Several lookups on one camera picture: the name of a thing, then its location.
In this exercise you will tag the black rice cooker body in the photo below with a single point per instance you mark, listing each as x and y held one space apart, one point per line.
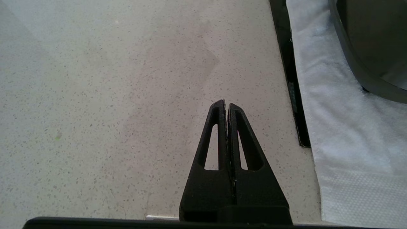
375 41

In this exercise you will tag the white towel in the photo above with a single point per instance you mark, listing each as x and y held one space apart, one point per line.
349 127

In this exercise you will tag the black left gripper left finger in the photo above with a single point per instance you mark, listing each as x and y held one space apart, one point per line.
206 194

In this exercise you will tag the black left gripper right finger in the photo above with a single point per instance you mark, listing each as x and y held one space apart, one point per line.
257 194

